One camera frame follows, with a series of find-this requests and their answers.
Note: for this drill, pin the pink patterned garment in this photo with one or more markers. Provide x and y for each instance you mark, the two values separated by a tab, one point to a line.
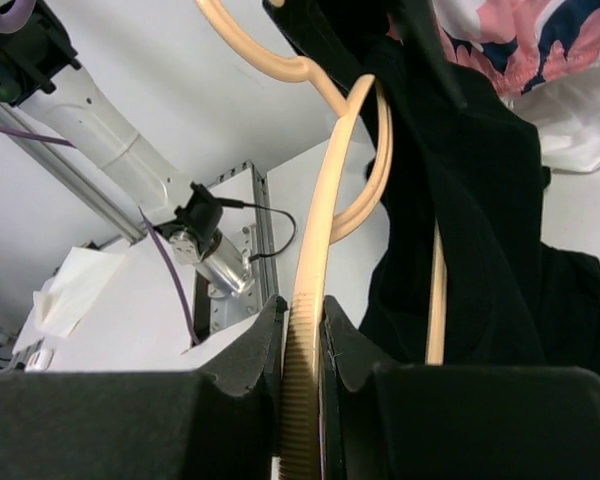
520	45

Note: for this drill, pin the beige plastic hanger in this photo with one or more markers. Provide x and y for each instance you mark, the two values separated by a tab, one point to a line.
299	434

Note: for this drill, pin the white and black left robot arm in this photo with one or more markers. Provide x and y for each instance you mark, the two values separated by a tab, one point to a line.
41	75

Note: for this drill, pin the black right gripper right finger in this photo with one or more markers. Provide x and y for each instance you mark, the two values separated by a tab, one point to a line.
350	354

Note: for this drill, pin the white foam board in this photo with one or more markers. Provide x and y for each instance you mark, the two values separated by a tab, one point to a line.
137	323

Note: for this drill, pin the white garment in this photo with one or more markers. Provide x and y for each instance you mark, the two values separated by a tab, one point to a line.
566	113

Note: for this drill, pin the black t shirt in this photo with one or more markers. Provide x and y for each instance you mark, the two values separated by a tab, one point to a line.
466	170

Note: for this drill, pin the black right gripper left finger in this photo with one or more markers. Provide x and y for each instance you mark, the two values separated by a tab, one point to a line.
253	360

